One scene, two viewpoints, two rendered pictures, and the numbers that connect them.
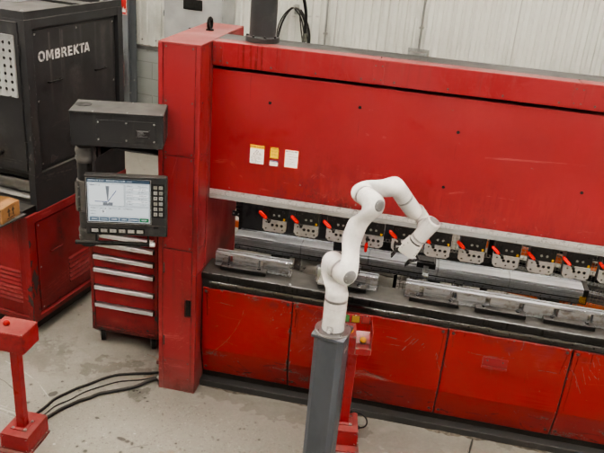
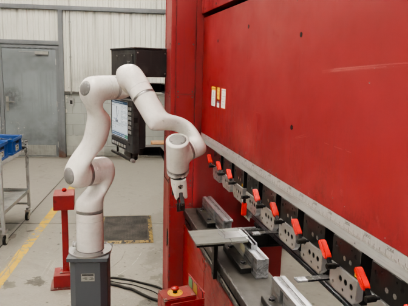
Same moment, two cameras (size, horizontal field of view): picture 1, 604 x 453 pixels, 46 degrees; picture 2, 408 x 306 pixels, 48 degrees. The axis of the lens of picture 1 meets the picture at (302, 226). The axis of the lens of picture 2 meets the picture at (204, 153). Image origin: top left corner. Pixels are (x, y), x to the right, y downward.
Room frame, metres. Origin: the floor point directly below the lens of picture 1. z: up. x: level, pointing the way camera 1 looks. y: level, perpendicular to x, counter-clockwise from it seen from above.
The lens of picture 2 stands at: (2.92, -2.19, 1.83)
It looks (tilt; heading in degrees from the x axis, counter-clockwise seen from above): 11 degrees down; 66
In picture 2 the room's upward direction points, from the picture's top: 2 degrees clockwise
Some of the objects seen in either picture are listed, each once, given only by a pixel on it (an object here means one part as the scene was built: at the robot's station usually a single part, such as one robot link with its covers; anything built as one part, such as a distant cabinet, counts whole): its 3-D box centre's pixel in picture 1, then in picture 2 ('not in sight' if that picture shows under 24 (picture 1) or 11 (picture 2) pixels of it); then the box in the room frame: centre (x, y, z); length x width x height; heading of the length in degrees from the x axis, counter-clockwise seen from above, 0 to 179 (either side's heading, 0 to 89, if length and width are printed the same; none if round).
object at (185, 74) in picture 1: (200, 209); (224, 164); (4.35, 0.68, 1.15); 0.85 x 0.25 x 2.30; 170
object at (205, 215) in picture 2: (244, 269); (205, 217); (4.06, 0.35, 0.89); 0.30 x 0.05 x 0.03; 80
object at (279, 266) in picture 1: (253, 262); (216, 214); (4.11, 0.29, 0.92); 0.50 x 0.06 x 0.10; 80
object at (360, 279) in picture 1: (346, 277); (248, 252); (4.01, -0.31, 0.92); 0.39 x 0.06 x 0.10; 80
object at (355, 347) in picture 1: (354, 333); (180, 303); (3.62, -0.37, 0.75); 0.20 x 0.16 x 0.18; 89
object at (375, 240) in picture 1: (371, 232); (260, 194); (3.99, -0.43, 1.26); 0.15 x 0.09 x 0.17; 80
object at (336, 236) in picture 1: (339, 226); (245, 183); (4.02, -0.23, 1.26); 0.15 x 0.09 x 0.17; 80
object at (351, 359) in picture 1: (348, 384); not in sight; (3.62, -0.37, 0.39); 0.05 x 0.05 x 0.54; 89
